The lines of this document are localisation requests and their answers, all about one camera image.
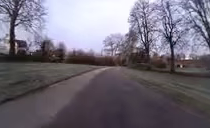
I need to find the frosty grass field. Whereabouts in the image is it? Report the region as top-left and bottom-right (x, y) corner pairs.
(0, 62), (104, 108)

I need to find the dark grey asphalt path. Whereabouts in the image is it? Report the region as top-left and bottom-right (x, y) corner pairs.
(0, 65), (210, 128)

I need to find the frosty grass verge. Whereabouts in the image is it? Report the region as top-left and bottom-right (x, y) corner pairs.
(121, 66), (210, 118)

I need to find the small distant bare tree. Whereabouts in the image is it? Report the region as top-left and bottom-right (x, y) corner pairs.
(102, 32), (126, 57)

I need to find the white house with dark roof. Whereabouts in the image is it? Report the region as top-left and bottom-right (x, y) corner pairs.
(0, 34), (29, 56)

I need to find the large bare tree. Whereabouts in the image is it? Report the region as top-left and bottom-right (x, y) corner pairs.
(0, 0), (49, 57)

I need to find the brown hedge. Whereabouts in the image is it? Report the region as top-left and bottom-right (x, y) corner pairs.
(64, 54), (116, 67)

